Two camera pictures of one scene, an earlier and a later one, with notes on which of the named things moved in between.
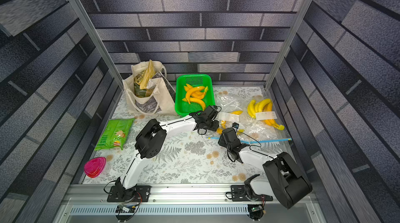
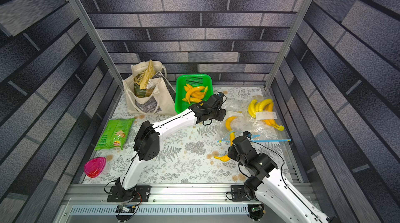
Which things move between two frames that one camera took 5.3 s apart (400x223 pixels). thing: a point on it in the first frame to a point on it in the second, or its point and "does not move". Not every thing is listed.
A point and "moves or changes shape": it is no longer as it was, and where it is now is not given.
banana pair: (199, 94) does not move
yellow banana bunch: (223, 124) moves or changes shape
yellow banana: (195, 99) does not move
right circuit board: (256, 211) does not move
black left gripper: (216, 126) to (223, 113)
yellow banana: (187, 96) does not move
